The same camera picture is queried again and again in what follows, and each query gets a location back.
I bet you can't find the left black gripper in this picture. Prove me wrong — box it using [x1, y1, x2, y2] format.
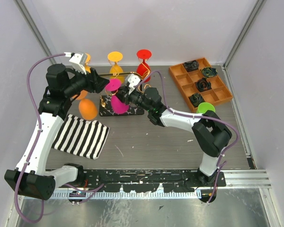
[64, 64, 110, 97]

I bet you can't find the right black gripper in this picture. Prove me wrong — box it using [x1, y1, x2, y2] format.
[111, 85, 151, 113]

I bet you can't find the pink plastic wine glass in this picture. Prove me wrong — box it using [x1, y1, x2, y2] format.
[105, 79, 129, 114]

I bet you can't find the yellow plastic wine glass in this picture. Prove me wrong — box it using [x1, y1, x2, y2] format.
[85, 53, 91, 73]

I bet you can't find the gold wine glass rack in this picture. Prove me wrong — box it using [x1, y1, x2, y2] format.
[99, 62, 144, 116]

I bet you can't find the orange plastic wine glass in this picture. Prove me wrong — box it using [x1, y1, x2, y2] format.
[72, 90, 98, 120]

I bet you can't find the red plastic wine glass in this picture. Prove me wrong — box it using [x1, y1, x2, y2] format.
[136, 49, 152, 79]

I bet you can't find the green plastic wine glass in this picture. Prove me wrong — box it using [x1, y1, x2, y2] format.
[196, 102, 216, 114]

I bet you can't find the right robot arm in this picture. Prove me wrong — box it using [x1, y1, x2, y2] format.
[115, 86, 232, 186]

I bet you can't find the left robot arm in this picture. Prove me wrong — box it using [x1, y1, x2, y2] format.
[4, 63, 109, 201]

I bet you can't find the black white striped cloth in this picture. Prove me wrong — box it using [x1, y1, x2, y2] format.
[52, 114, 110, 160]

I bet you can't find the dark rose bottom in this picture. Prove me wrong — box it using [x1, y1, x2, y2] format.
[189, 93, 205, 107]

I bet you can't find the dark rose top left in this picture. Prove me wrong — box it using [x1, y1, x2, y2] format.
[183, 60, 199, 72]

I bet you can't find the dark red rose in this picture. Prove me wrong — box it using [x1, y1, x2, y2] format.
[195, 78, 212, 92]

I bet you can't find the dark green rose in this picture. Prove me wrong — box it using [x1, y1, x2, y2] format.
[201, 67, 218, 78]

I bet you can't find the orange compartment tray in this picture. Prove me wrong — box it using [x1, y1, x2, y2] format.
[169, 58, 233, 113]

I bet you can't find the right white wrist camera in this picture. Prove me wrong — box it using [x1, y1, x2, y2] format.
[125, 73, 141, 94]

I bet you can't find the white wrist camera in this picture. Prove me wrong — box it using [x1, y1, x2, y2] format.
[64, 52, 88, 75]
[125, 73, 141, 94]

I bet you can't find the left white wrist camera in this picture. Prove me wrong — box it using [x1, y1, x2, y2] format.
[64, 52, 88, 75]

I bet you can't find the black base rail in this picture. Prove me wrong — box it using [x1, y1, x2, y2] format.
[70, 169, 226, 193]

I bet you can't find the white slotted cable duct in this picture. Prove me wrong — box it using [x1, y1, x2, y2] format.
[50, 189, 201, 200]

